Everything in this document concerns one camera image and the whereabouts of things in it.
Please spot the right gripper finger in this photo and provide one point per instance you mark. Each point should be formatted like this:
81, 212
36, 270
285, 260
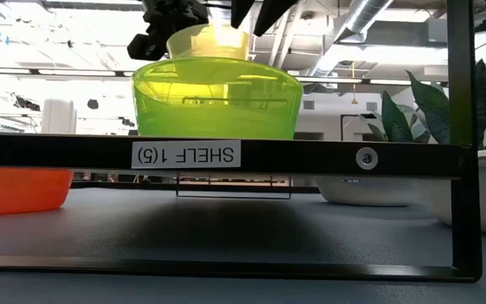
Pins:
242, 9
274, 12

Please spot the yellow translucent plastic bowl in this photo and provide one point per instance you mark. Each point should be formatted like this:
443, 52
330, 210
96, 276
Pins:
209, 44

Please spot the green translucent plastic bowl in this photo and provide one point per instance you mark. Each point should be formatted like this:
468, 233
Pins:
217, 122

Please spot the red translucent plastic bowl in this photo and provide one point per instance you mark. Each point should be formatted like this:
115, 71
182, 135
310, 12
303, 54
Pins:
15, 190

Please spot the white shelf label sticker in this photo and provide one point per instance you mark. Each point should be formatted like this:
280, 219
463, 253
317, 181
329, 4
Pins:
186, 154

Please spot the wooden tray board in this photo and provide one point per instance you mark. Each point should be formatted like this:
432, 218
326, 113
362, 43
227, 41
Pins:
310, 158

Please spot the white cylindrical column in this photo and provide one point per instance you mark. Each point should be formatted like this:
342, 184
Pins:
58, 117

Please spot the green plant in white pot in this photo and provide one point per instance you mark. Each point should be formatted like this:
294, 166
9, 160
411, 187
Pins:
395, 120
435, 105

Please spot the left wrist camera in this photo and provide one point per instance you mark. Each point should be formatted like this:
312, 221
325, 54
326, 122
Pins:
146, 47

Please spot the silver ventilation duct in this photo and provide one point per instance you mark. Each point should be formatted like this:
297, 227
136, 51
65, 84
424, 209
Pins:
352, 25

